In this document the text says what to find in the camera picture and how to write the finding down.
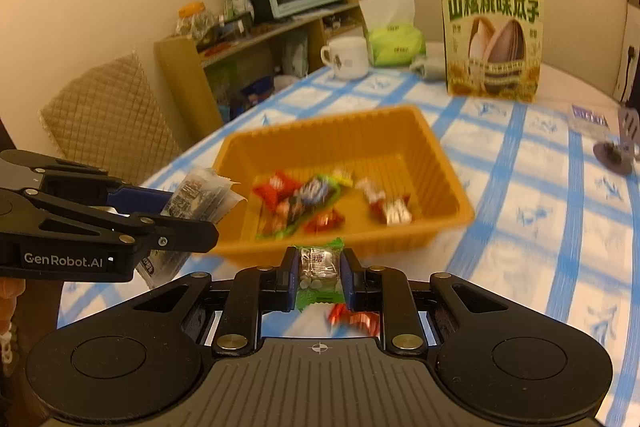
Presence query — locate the blue checked tablecloth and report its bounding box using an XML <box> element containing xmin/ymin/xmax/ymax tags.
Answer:
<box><xmin>57</xmin><ymin>64</ymin><xmax>640</xmax><ymax>427</ymax></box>

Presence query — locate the person's left hand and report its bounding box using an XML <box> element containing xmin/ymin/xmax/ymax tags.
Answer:
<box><xmin>0</xmin><ymin>279</ymin><xmax>26</xmax><ymax>334</ymax></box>

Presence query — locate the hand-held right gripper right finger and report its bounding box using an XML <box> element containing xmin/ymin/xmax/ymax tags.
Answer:
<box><xmin>341</xmin><ymin>249</ymin><xmax>581</xmax><ymax>358</ymax></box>

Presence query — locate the green sunflower seed bag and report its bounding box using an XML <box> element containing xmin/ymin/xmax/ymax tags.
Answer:
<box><xmin>437</xmin><ymin>0</ymin><xmax>546</xmax><ymax>102</ymax></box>

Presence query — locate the white plastic bag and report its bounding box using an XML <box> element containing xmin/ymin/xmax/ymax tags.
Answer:
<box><xmin>282</xmin><ymin>32</ymin><xmax>311</xmax><ymax>78</ymax></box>

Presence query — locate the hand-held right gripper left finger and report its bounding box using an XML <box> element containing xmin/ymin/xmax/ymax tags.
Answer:
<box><xmin>60</xmin><ymin>247</ymin><xmax>297</xmax><ymax>359</ymax></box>

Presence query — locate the orange lid plastic jar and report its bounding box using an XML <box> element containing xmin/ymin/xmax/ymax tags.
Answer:
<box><xmin>175</xmin><ymin>2</ymin><xmax>216</xmax><ymax>40</ymax></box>

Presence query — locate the metal phone stand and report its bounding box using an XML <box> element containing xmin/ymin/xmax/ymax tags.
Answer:
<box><xmin>592</xmin><ymin>104</ymin><xmax>640</xmax><ymax>175</ymax></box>

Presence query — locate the small red candy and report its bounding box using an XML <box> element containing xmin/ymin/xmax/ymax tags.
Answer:
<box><xmin>302</xmin><ymin>209</ymin><xmax>346</xmax><ymax>235</ymax></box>

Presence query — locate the white mug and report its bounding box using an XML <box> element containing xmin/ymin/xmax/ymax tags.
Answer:
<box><xmin>320</xmin><ymin>37</ymin><xmax>370</xmax><ymax>80</ymax></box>

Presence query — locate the quilted beige chair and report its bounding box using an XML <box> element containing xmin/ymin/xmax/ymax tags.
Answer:
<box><xmin>39</xmin><ymin>51</ymin><xmax>183</xmax><ymax>188</ymax></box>

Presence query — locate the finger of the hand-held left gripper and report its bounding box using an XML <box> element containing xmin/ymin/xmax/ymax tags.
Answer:
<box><xmin>0</xmin><ymin>188</ymin><xmax>219</xmax><ymax>254</ymax></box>
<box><xmin>0</xmin><ymin>150</ymin><xmax>172</xmax><ymax>214</ymax></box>

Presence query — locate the green candy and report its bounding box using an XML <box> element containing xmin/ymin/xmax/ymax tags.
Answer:
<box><xmin>294</xmin><ymin>237</ymin><xmax>346</xmax><ymax>313</ymax></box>

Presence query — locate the blue box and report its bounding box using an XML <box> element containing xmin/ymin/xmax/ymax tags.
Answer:
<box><xmin>240</xmin><ymin>77</ymin><xmax>275</xmax><ymax>105</ymax></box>

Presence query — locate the clear snack packet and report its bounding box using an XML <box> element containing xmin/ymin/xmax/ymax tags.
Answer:
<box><xmin>135</xmin><ymin>166</ymin><xmax>247</xmax><ymax>290</ymax></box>

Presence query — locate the white red candy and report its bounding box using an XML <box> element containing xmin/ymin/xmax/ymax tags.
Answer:
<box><xmin>382</xmin><ymin>194</ymin><xmax>413</xmax><ymax>227</ymax></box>
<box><xmin>355</xmin><ymin>177</ymin><xmax>386</xmax><ymax>212</ymax></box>

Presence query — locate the orange plastic tray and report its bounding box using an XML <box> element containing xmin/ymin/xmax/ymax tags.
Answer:
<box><xmin>212</xmin><ymin>105</ymin><xmax>476</xmax><ymax>270</ymax></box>

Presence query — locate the yellow candy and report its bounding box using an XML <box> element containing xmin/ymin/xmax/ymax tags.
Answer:
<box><xmin>325</xmin><ymin>167</ymin><xmax>356</xmax><ymax>188</ymax></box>

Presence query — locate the green tissue pack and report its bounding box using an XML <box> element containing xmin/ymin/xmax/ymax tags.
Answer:
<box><xmin>359</xmin><ymin>0</ymin><xmax>427</xmax><ymax>68</ymax></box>

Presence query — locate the red foil snack packet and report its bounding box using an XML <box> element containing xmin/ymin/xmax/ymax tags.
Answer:
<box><xmin>251</xmin><ymin>170</ymin><xmax>303</xmax><ymax>212</ymax></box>

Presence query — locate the wooden shelf unit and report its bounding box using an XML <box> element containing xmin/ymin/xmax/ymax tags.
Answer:
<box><xmin>154</xmin><ymin>0</ymin><xmax>363</xmax><ymax>138</ymax></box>

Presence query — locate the small blue label bag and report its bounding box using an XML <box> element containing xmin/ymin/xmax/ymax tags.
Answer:
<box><xmin>567</xmin><ymin>103</ymin><xmax>611</xmax><ymax>138</ymax></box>

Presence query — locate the long green snack packet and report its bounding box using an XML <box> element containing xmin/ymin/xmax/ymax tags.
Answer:
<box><xmin>255</xmin><ymin>174</ymin><xmax>343</xmax><ymax>242</ymax></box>

